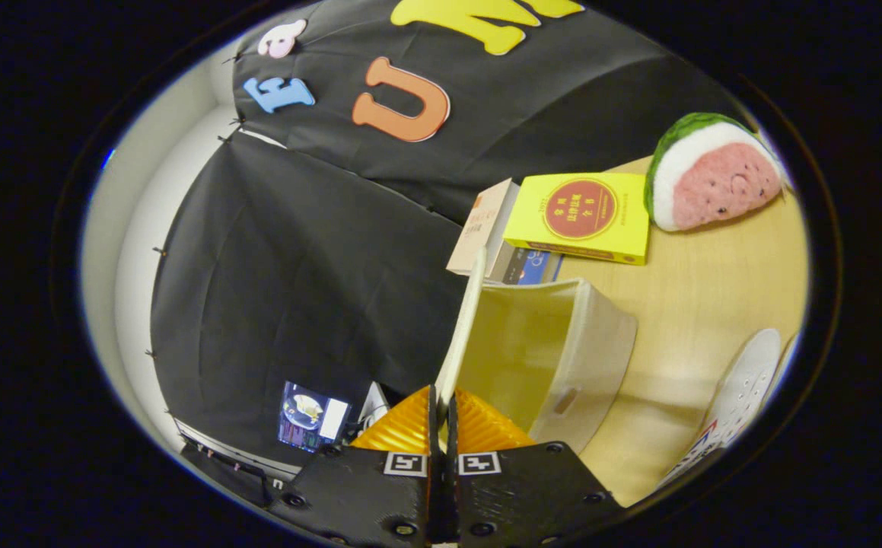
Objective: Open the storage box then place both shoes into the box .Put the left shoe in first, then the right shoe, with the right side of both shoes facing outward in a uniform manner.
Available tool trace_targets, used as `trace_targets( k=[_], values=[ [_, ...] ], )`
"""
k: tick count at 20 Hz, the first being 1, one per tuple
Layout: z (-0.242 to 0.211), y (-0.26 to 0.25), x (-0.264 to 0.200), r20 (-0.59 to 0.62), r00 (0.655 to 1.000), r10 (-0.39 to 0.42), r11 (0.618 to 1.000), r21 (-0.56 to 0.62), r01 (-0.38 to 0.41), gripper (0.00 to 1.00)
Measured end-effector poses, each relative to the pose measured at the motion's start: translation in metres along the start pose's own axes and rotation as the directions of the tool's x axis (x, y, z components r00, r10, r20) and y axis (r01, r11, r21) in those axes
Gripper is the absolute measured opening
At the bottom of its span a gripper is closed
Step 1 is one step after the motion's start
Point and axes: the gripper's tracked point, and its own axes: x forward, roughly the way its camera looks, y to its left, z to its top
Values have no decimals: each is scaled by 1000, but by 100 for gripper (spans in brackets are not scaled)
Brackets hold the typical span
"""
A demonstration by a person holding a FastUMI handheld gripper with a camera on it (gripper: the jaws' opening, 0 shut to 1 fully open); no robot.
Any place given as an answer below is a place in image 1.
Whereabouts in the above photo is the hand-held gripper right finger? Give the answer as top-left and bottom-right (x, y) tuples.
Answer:
(444, 388), (628, 548)

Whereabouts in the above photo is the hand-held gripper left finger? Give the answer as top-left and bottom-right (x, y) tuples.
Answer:
(269, 384), (441, 548)

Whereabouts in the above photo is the beige fabric storage box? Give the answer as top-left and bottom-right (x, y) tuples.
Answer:
(437, 247), (638, 455)

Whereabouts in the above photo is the white striped canvas shoe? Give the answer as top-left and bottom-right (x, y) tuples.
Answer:
(660, 329), (784, 489)

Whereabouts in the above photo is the dark blue book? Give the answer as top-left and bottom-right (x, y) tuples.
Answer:
(503, 247), (563, 286)

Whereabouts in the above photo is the tan cover book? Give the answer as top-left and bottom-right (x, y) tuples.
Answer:
(447, 179), (521, 279)

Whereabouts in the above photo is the yellow book with red circle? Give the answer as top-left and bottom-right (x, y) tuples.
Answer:
(503, 173), (651, 266)

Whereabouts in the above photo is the watermelon slice plush toy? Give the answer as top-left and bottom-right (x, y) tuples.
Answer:
(645, 113), (788, 232)

